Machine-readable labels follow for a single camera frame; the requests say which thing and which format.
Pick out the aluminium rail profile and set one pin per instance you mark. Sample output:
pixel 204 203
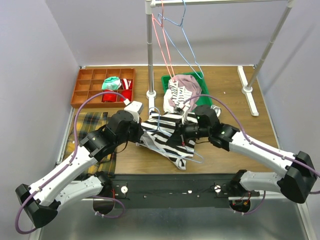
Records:
pixel 268 195

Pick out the mauve pink garment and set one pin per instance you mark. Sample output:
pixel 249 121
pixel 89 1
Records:
pixel 190 85

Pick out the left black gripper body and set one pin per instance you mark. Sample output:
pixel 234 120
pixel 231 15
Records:
pixel 138 133

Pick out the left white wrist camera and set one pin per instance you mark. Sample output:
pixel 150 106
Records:
pixel 134 107

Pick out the green white sock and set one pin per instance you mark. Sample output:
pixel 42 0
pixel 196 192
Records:
pixel 111 83

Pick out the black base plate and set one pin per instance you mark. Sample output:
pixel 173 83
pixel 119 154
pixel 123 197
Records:
pixel 163 191

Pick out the red folded cloth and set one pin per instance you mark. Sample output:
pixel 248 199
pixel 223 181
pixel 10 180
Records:
pixel 112 97

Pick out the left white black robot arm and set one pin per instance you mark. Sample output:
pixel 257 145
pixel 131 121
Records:
pixel 42 200

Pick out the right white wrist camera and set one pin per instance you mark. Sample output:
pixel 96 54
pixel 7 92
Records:
pixel 181 109

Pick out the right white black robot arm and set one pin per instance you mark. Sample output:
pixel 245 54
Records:
pixel 293 174

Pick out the thin striped white shirt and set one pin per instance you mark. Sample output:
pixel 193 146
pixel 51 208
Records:
pixel 175 97

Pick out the red white sock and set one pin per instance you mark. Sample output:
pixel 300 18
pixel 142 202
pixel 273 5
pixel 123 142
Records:
pixel 127 84

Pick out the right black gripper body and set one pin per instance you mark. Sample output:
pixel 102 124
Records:
pixel 190 130

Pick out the green plastic basket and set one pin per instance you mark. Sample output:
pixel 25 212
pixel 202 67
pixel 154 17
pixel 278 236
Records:
pixel 198 75

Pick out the yellow plaid shirt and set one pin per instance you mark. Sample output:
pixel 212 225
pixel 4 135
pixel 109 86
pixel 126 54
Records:
pixel 88 122

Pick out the orange compartment tray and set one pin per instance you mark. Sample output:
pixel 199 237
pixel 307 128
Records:
pixel 89 83

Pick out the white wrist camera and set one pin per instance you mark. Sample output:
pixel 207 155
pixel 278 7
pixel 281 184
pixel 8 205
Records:
pixel 181 109
pixel 134 107

